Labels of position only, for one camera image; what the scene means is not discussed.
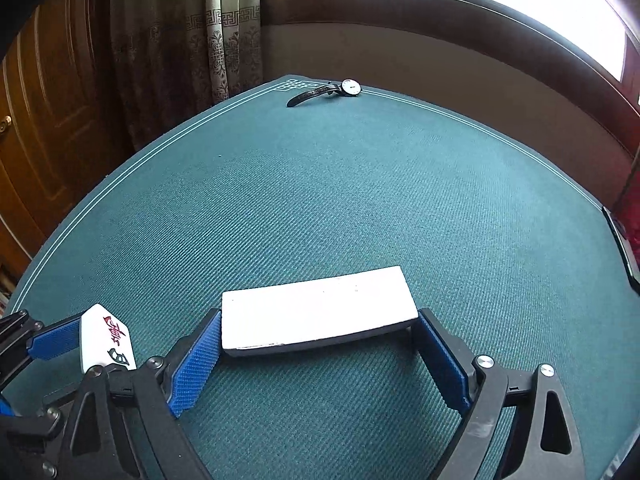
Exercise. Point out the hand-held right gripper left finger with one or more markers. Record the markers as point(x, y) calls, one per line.
point(197, 365)

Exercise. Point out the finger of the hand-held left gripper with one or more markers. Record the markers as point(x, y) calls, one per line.
point(57, 340)
point(50, 417)

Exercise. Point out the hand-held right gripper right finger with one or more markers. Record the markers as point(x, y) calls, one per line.
point(445, 365)

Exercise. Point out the white mahjong tile green back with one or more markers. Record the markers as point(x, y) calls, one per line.
point(102, 335)

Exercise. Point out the long pale wooden block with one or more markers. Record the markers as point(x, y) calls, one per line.
point(320, 305)

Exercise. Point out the black smartphone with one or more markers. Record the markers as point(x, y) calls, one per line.
point(625, 250)

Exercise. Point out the brass door knob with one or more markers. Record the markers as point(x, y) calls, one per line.
point(4, 124)

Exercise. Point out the brown wooden door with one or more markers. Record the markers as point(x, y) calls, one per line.
point(55, 110)

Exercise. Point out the red quilted curtain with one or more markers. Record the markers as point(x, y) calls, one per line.
point(634, 210)

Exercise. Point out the beige patterned curtain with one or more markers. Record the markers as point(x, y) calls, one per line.
point(190, 35)

